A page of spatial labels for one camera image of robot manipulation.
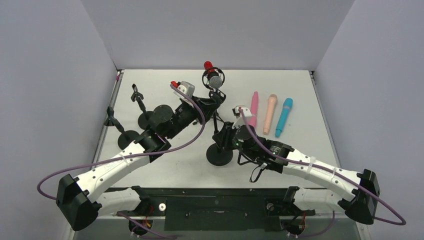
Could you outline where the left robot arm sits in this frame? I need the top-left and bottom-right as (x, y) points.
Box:
(55, 96), (222, 231)

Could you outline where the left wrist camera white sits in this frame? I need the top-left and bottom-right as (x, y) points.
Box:
(170, 81), (196, 99)

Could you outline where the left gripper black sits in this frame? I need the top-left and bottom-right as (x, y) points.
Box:
(166, 95), (219, 140)

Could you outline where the pink microphone black stand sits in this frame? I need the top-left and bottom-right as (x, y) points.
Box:
(206, 89), (233, 167)

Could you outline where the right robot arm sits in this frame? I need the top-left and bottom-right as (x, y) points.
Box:
(212, 122), (380, 225)

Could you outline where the teal microphone black stand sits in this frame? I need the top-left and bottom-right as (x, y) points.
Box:
(130, 83), (153, 130)

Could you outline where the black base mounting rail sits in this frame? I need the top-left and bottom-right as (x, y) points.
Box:
(96, 185), (352, 240)

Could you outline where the black tripod shock-mount stand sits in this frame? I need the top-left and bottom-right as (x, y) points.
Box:
(202, 61), (226, 133)

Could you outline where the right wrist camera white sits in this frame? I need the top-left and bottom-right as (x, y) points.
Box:
(231, 105), (256, 129)

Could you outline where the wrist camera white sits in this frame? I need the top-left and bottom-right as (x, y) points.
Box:
(231, 105), (256, 129)
(170, 81), (196, 99)

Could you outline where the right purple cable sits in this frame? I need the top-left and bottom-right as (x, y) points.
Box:
(238, 107), (407, 227)

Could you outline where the beige microphone black stand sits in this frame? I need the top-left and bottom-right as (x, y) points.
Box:
(103, 106), (140, 150)

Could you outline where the red mesh microphone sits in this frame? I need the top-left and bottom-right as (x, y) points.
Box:
(202, 61), (225, 90)

